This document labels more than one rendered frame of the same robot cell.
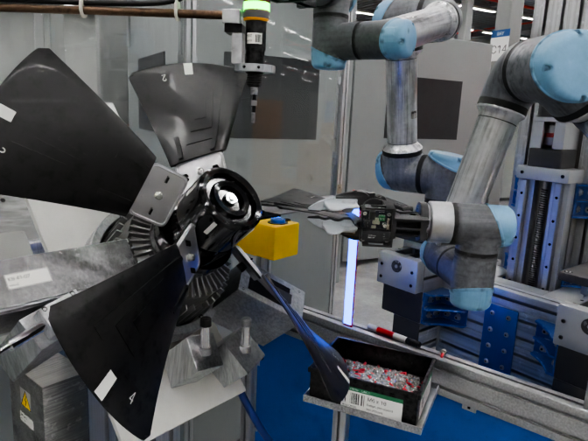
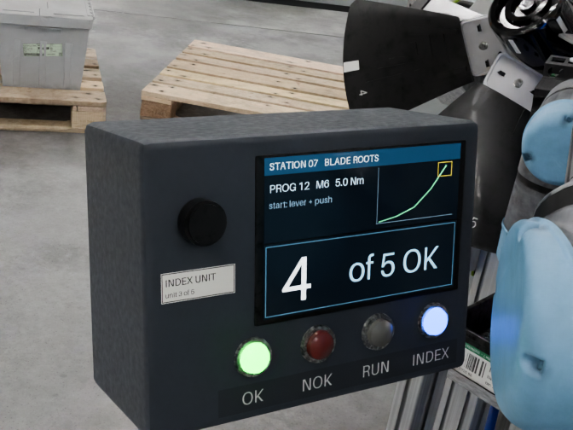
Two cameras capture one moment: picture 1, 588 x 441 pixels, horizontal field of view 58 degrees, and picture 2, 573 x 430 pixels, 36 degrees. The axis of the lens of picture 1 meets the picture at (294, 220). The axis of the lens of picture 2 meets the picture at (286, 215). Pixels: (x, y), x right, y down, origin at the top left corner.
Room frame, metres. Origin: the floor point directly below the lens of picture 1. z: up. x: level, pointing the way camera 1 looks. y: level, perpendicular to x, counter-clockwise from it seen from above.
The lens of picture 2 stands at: (0.93, -1.24, 1.45)
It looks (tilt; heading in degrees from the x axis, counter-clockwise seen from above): 25 degrees down; 107
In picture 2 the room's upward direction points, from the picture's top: 9 degrees clockwise
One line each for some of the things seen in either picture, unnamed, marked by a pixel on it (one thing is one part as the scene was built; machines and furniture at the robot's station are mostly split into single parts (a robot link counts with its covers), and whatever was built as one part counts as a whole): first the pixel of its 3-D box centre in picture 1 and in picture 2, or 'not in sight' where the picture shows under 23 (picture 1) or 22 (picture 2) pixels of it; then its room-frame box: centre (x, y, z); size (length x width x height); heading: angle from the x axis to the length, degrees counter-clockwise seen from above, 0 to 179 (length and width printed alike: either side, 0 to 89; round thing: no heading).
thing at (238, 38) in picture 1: (249, 42); not in sight; (0.93, 0.09, 1.47); 0.09 x 0.07 x 0.10; 85
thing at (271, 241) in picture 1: (264, 238); not in sight; (1.39, 0.08, 1.02); 0.16 x 0.10 x 0.11; 50
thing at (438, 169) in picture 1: (444, 175); not in sight; (1.51, -0.43, 1.20); 0.13 x 0.12 x 0.14; 57
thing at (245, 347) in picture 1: (245, 334); not in sight; (0.89, 0.08, 0.96); 0.02 x 0.02 x 0.06
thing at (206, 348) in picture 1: (205, 335); not in sight; (0.82, 0.14, 0.99); 0.02 x 0.02 x 0.06
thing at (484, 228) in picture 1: (479, 226); (565, 138); (0.93, -0.34, 1.17); 0.11 x 0.08 x 0.09; 87
